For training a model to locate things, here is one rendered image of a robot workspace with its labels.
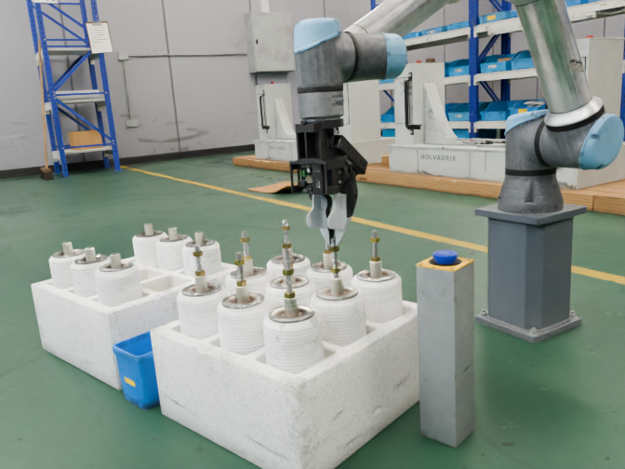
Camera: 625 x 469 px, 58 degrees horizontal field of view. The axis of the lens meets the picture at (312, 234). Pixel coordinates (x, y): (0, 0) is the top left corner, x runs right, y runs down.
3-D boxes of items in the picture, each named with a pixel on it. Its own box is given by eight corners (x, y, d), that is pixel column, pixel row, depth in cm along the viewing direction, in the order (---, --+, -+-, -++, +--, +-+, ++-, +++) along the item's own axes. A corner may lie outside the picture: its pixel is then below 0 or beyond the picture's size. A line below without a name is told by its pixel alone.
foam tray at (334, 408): (295, 344, 140) (289, 275, 136) (433, 389, 114) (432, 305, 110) (161, 414, 112) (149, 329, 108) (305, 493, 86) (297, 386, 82)
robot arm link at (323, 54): (353, 16, 87) (305, 16, 83) (357, 89, 90) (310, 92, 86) (328, 24, 94) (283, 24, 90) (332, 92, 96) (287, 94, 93)
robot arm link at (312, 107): (313, 93, 96) (354, 90, 92) (315, 121, 97) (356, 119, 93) (287, 94, 90) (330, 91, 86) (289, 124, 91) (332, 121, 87)
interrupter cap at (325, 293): (318, 304, 96) (318, 300, 96) (313, 290, 103) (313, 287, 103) (362, 300, 97) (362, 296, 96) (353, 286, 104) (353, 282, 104)
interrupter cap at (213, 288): (202, 301, 102) (201, 297, 102) (173, 295, 106) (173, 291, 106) (230, 288, 108) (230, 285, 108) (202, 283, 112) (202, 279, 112)
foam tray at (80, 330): (167, 304, 176) (160, 248, 172) (251, 331, 150) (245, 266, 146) (42, 349, 148) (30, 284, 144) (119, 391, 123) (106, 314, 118)
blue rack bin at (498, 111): (507, 118, 684) (507, 100, 680) (534, 117, 653) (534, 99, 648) (478, 121, 659) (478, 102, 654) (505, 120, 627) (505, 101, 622)
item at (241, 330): (286, 384, 106) (278, 293, 102) (265, 411, 97) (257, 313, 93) (240, 380, 109) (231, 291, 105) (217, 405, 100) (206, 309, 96)
